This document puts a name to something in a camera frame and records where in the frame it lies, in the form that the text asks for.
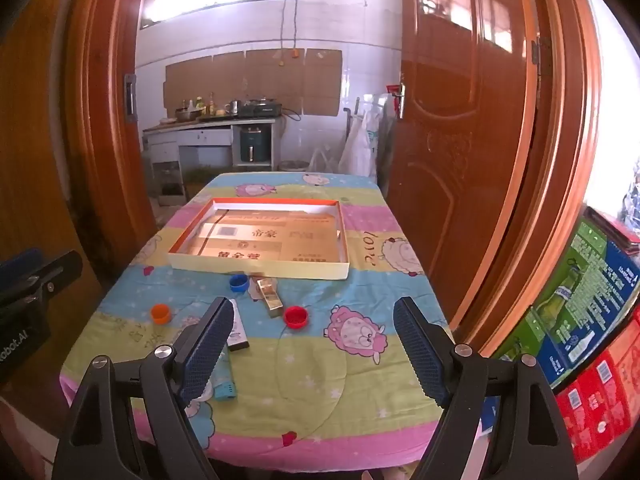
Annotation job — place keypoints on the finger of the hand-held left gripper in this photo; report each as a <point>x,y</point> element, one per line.
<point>60,270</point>
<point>20,266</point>

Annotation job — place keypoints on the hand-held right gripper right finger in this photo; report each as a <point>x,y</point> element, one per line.
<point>417,355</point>

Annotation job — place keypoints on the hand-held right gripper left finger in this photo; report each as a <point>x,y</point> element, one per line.
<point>205,355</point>

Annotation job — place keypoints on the small white remote control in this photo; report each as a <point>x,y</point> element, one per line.
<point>237,334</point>

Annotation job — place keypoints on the orange bottle cap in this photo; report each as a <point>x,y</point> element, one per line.
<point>161,314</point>

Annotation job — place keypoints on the blue bottle cap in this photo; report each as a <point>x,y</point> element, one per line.
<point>238,283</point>

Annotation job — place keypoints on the gold rectangular lighter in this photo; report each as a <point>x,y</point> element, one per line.
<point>270,300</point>

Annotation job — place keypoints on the red bottle cap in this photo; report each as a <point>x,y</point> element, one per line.
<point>295,318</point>

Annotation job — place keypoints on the shallow orange-rimmed cardboard tray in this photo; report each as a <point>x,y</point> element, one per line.
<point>260,245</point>

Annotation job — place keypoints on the printed sheep blanket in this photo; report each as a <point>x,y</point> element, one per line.
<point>310,380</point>

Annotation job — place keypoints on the green and blue carton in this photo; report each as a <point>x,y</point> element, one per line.
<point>580,300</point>

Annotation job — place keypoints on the metal door strike plate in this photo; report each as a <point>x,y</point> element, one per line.
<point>130,97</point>

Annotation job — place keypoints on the red carton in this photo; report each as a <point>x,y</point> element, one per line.
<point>600,395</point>

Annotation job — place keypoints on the grey kitchen counter cabinet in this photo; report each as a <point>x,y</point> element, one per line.
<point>200,137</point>

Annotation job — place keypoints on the brown wooden door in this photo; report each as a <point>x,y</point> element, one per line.
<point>450,160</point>

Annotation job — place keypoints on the metal wok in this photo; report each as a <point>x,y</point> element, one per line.
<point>187,114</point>

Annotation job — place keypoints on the white bucket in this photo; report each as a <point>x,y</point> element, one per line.
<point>293,166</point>

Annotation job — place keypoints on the dark green air fryer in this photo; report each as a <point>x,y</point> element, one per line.
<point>252,145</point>

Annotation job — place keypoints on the clear plastic bag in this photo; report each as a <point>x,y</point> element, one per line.
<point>324,161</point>

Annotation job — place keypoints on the white woven sacks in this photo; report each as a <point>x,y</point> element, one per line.
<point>360,145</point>

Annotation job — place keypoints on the dark red flat box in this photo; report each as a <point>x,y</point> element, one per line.
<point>612,230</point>

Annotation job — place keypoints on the metal kettle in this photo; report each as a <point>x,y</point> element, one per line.
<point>232,106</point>

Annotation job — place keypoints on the black gas stove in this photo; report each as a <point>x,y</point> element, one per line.
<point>260,108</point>

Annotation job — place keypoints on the orange hanging socket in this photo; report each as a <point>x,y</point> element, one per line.
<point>295,53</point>

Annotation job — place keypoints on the metal door hinge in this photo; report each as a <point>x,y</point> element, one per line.
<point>542,57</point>

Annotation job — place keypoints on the brown wooden door frame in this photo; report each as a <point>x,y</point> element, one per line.
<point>100,110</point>

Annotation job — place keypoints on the cardboard sheet on wall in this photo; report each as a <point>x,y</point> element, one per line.
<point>250,77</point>

